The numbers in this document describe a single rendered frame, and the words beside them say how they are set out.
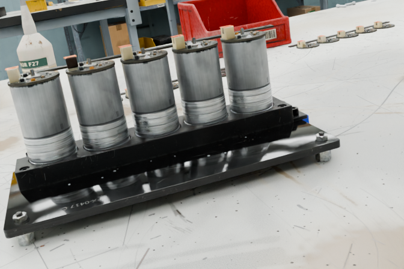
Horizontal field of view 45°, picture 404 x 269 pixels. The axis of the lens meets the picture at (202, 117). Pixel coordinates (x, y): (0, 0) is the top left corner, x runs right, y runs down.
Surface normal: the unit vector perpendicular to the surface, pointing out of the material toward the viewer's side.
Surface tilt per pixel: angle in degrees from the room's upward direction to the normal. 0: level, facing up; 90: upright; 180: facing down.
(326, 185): 0
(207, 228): 0
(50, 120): 90
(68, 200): 0
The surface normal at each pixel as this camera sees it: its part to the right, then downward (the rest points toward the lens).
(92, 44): 0.43, 0.21
